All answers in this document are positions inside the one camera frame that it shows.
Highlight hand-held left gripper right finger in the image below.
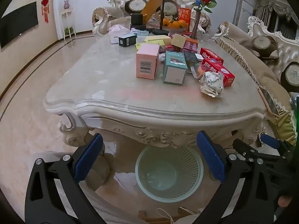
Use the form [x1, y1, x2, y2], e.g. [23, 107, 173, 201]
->
[194, 131, 277, 224]

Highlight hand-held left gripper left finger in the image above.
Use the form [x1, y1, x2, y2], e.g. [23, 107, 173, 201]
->
[24, 133, 105, 224]

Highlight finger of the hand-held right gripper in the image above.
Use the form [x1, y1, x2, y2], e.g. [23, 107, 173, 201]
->
[233, 138, 284, 168]
[260, 133, 297, 154]

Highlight pale green mesh wastebasket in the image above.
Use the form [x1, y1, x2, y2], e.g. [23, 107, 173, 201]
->
[135, 146, 204, 197]

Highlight large red medicine box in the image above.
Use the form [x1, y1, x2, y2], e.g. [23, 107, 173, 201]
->
[201, 59, 235, 87]

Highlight magenta cosmetics box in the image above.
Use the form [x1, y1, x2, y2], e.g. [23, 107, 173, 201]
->
[183, 38, 198, 53]

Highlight tan cardboard box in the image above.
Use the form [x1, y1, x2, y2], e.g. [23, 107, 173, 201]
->
[171, 34, 187, 48]

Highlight person's right hand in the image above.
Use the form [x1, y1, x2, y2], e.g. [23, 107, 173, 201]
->
[278, 195, 293, 209]

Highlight yellow-green cloth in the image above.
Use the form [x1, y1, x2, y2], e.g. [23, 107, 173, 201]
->
[276, 93, 299, 146]

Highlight pink smartphone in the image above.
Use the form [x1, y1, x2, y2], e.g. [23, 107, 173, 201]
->
[258, 86, 281, 116]

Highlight person's light grey trousers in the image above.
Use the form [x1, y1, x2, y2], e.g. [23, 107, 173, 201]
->
[30, 150, 150, 224]

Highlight ornate cream marble table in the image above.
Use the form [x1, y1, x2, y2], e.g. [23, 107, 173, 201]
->
[43, 28, 271, 192]

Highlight round dark sofa cushion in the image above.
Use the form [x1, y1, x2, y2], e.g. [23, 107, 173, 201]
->
[280, 62, 299, 92]
[124, 0, 148, 14]
[164, 0, 181, 15]

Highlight crumpled printed paper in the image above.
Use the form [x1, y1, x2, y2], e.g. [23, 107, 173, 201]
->
[199, 71, 225, 98]

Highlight brown paper bag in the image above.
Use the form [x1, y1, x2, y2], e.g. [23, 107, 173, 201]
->
[137, 206, 201, 224]

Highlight ornate beige fringed sofa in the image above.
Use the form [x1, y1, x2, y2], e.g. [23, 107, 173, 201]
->
[212, 16, 299, 145]

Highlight square brown sofa cushion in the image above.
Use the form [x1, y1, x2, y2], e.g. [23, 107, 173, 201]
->
[251, 35, 280, 59]

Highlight small red medicine box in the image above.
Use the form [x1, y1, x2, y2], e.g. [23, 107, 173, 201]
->
[200, 48, 224, 64]

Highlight teal cardboard box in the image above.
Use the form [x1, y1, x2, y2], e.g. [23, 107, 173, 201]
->
[163, 51, 188, 85]

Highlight dark grey flat box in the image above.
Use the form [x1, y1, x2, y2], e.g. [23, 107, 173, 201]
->
[183, 51, 199, 64]

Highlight pink cardboard box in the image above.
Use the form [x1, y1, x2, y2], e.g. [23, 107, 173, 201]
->
[136, 50, 160, 80]

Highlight light green flat box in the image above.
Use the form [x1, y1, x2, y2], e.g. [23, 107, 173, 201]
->
[135, 42, 161, 51]

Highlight black cardboard box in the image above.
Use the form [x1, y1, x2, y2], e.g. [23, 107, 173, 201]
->
[118, 34, 136, 46]

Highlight grey draped curtains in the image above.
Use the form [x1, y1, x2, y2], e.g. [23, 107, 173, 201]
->
[253, 0, 299, 39]

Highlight white tissue pack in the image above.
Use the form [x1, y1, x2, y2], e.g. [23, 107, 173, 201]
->
[109, 24, 131, 44]

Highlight pale yellow flat box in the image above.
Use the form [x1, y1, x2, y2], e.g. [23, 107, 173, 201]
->
[145, 35, 171, 45]

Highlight brown glass vase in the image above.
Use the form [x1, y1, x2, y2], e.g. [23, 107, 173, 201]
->
[191, 10, 203, 38]

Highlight light blue small box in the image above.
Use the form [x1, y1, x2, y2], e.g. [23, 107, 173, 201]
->
[137, 31, 150, 43]

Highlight white plant stand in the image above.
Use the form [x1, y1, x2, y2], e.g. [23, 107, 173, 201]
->
[61, 8, 75, 41]

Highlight red greeting card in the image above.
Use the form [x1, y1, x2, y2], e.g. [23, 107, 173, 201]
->
[178, 7, 191, 32]

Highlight black cylinder speaker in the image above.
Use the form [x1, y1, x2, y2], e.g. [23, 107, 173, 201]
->
[130, 13, 143, 26]

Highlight black tripod stand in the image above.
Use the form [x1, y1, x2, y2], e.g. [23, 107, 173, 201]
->
[152, 0, 169, 36]

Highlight orange-brown envelope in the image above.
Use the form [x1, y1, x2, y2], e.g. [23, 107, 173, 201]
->
[141, 0, 164, 25]

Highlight black wall television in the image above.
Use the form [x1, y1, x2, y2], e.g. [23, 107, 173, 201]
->
[0, 1, 39, 49]

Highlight red knot wall ornament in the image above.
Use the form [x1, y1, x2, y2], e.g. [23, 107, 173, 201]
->
[41, 0, 49, 23]

